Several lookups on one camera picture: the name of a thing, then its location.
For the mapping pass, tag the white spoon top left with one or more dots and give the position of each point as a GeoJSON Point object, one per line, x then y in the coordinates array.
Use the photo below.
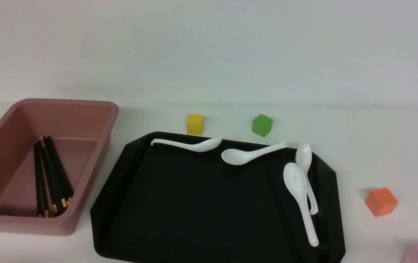
{"type": "Point", "coordinates": [204, 146]}

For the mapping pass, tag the white spoon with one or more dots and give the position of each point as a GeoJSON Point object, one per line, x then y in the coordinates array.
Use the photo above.
{"type": "Point", "coordinates": [303, 159]}
{"type": "Point", "coordinates": [204, 146]}
{"type": "Point", "coordinates": [295, 182]}
{"type": "Point", "coordinates": [236, 157]}

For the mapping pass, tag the yellow cube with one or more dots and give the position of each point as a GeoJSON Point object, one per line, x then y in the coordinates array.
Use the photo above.
{"type": "Point", "coordinates": [195, 124]}

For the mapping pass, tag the white spoon top middle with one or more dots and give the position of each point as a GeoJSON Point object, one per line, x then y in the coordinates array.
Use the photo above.
{"type": "Point", "coordinates": [236, 157]}

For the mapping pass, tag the green cube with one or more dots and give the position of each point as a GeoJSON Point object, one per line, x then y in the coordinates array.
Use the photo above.
{"type": "Point", "coordinates": [262, 125]}

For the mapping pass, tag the black plastic tray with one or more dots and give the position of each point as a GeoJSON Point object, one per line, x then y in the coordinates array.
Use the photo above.
{"type": "Point", "coordinates": [163, 204]}

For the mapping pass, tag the white spoon back right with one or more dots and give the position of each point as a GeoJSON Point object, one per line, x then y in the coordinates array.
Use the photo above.
{"type": "Point", "coordinates": [303, 159]}

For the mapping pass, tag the white spoon front right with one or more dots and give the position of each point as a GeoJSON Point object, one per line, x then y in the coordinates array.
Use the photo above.
{"type": "Point", "coordinates": [295, 182]}

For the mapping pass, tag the black chopstick in bin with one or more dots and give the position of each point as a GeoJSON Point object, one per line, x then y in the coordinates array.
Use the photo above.
{"type": "Point", "coordinates": [37, 185]}
{"type": "Point", "coordinates": [65, 182]}
{"type": "Point", "coordinates": [41, 184]}
{"type": "Point", "coordinates": [53, 183]}

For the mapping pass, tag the orange cube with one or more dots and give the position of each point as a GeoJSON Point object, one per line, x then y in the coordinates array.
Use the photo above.
{"type": "Point", "coordinates": [381, 202]}

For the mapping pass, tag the pink plastic bin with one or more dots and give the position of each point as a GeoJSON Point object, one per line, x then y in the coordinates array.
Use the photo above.
{"type": "Point", "coordinates": [81, 132]}

